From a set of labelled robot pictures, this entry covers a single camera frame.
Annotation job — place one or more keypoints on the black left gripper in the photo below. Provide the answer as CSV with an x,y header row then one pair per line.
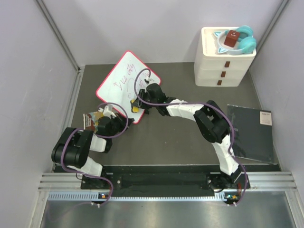
x,y
121,119

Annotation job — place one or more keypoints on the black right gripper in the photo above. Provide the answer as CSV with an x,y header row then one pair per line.
x,y
141,107

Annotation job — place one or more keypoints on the yellow whiteboard eraser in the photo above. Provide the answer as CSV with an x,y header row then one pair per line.
x,y
134,106

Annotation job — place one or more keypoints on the pink framed whiteboard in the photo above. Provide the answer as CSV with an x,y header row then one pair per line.
x,y
118,87

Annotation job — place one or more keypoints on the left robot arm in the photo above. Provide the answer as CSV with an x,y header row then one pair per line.
x,y
73,151

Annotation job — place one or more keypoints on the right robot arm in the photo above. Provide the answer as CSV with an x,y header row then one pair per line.
x,y
212,123

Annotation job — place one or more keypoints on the white three drawer unit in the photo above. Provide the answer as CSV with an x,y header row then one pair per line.
x,y
219,70

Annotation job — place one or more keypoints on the brown cube toy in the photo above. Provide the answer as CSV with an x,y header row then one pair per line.
x,y
231,38

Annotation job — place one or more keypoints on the teal cat ear headphones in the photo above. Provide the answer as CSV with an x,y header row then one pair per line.
x,y
246,43

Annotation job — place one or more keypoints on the black book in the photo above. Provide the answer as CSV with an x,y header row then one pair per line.
x,y
253,133

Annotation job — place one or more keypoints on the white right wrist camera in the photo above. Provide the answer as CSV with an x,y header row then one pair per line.
x,y
148,80

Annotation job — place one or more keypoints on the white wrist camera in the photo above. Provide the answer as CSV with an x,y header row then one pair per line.
x,y
107,111
148,80

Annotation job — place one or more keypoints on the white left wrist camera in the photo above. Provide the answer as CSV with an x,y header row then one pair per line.
x,y
107,111

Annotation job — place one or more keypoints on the black mounting base plate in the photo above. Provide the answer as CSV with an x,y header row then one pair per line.
x,y
170,179

